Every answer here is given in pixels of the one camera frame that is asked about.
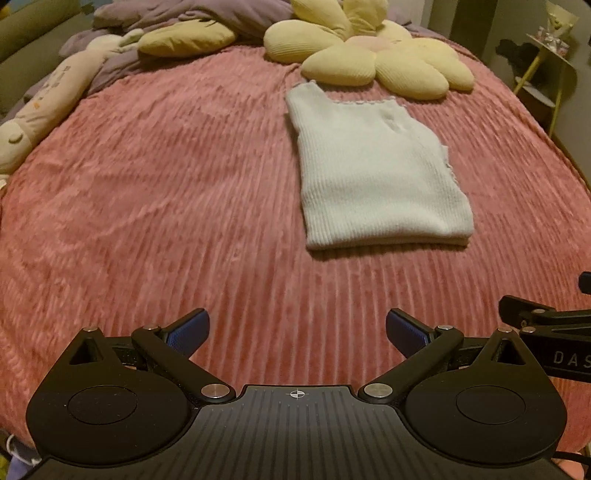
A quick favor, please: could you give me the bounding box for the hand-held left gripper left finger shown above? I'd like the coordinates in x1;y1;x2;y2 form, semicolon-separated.
68;308;236;405

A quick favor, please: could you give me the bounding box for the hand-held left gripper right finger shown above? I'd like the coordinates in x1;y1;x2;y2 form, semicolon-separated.
358;308;532;406

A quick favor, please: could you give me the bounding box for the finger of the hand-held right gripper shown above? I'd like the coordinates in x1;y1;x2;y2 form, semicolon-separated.
499;295;591;334

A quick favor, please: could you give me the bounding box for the white ribbed knit top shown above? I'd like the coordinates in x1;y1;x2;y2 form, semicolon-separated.
285;80;475;252

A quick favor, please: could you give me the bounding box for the pink ribbed blanket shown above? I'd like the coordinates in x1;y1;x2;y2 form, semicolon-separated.
0;37;591;462

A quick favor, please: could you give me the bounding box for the yellow side table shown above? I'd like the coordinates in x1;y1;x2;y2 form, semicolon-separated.
512;32;579;136

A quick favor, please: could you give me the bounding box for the dark object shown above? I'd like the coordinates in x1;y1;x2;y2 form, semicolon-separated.
498;39;546;89

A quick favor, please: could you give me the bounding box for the yellow flower pillow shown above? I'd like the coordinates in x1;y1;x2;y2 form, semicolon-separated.
263;0;475;100

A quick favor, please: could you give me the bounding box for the long cream plush toy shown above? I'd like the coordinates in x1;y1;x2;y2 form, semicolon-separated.
0;28;145;186

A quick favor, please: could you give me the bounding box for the small yellow leaf pillow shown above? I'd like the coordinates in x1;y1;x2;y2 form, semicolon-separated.
137;19;238;59

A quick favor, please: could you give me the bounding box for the pale paper ornament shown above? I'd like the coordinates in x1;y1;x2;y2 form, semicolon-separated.
536;0;581;52

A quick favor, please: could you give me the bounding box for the purple duvet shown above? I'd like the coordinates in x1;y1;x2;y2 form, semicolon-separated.
60;0;435;95

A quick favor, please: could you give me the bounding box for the grey sofa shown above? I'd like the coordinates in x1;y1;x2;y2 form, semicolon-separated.
0;0;93;116

